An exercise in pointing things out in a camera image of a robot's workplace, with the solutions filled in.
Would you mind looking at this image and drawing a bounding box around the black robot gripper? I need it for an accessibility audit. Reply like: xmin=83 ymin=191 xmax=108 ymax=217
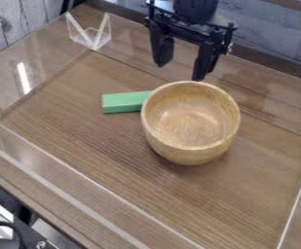
xmin=146 ymin=0 xmax=236 ymax=81

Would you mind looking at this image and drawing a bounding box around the green rectangular block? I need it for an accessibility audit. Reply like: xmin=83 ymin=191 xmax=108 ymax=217
xmin=102 ymin=90 xmax=150 ymax=114

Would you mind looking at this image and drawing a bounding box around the round wooden bowl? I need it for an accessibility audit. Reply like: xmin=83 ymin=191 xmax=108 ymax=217
xmin=140 ymin=81 xmax=240 ymax=165

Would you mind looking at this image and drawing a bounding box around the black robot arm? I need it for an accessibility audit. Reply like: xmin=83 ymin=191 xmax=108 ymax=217
xmin=144 ymin=0 xmax=236 ymax=81

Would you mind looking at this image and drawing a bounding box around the clear acrylic corner bracket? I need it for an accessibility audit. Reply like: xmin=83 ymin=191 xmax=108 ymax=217
xmin=65 ymin=12 xmax=111 ymax=51

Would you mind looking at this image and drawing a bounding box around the clear acrylic tray wall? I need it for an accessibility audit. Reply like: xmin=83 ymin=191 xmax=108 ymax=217
xmin=0 ymin=124 xmax=203 ymax=249

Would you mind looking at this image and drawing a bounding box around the black metal bracket with bolt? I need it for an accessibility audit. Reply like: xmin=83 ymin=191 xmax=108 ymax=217
xmin=12 ymin=217 xmax=59 ymax=249

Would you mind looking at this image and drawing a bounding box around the black cable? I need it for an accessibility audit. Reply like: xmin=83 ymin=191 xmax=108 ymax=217
xmin=0 ymin=221 xmax=25 ymax=249

